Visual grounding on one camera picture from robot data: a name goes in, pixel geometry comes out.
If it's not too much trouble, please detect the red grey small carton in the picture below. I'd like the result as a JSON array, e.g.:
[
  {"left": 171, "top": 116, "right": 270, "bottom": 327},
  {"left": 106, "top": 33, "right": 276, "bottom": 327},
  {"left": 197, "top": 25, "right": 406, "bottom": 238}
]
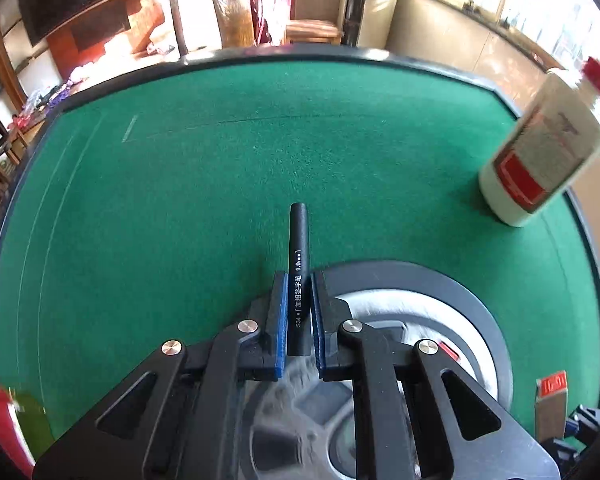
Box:
[{"left": 534, "top": 370, "right": 568, "bottom": 442}]

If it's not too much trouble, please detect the black marker pen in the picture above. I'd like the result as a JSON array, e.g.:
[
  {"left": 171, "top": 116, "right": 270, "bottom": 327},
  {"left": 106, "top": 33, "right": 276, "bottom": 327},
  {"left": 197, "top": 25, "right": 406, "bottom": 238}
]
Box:
[{"left": 287, "top": 203, "right": 311, "bottom": 356}]

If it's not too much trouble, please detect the round grey table centre panel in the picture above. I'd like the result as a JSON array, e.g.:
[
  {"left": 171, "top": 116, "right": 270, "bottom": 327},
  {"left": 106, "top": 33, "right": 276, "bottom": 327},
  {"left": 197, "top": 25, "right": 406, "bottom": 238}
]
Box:
[{"left": 238, "top": 260, "right": 514, "bottom": 479}]

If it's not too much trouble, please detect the white liquor bottle red cap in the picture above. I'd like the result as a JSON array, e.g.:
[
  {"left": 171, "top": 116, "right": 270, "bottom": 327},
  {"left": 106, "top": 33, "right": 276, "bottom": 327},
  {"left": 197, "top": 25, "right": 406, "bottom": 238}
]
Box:
[{"left": 478, "top": 58, "right": 600, "bottom": 226}]

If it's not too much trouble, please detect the wooden armchair behind table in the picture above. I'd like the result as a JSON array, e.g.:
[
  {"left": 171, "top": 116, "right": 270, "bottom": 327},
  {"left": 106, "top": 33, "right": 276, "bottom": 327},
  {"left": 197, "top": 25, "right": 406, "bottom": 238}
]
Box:
[{"left": 169, "top": 0, "right": 256, "bottom": 58}]

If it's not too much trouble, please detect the white standing air conditioner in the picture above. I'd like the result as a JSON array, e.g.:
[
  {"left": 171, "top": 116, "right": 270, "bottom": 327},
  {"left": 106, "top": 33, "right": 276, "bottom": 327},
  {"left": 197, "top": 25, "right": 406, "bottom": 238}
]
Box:
[{"left": 341, "top": 0, "right": 398, "bottom": 49}]

